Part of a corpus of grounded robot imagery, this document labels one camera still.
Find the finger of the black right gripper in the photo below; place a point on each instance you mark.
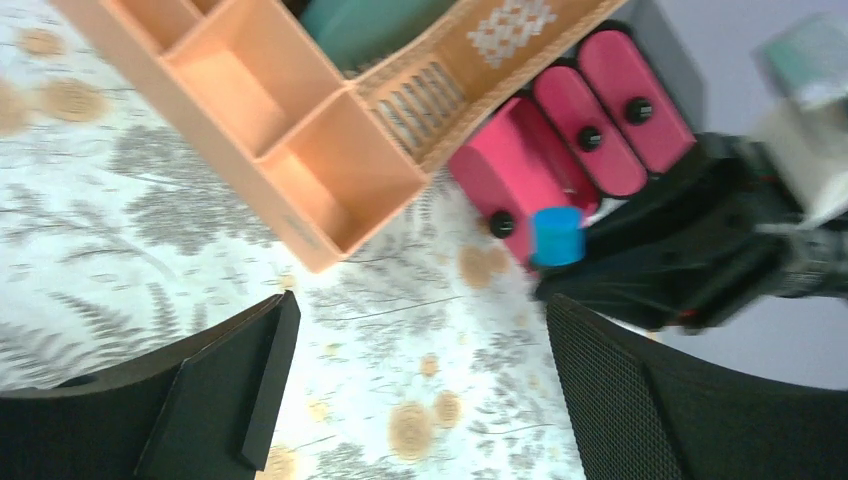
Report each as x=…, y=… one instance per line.
x=707, y=174
x=696, y=278

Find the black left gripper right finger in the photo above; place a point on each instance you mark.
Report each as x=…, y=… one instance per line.
x=642, y=410

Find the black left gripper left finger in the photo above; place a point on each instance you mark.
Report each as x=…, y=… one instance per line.
x=204, y=407

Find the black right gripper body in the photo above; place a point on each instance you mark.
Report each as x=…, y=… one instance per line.
x=802, y=261

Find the blue cap black highlighter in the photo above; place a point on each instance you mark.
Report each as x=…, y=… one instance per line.
x=558, y=237

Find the teal file folder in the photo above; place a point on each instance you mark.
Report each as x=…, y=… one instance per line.
x=355, y=33

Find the black pink drawer unit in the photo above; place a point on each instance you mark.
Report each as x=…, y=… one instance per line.
x=612, y=108

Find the floral tablecloth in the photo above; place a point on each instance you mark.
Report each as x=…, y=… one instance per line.
x=421, y=357

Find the peach plastic file organizer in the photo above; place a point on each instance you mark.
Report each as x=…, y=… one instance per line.
x=324, y=161

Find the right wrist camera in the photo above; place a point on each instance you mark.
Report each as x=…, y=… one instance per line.
x=807, y=66

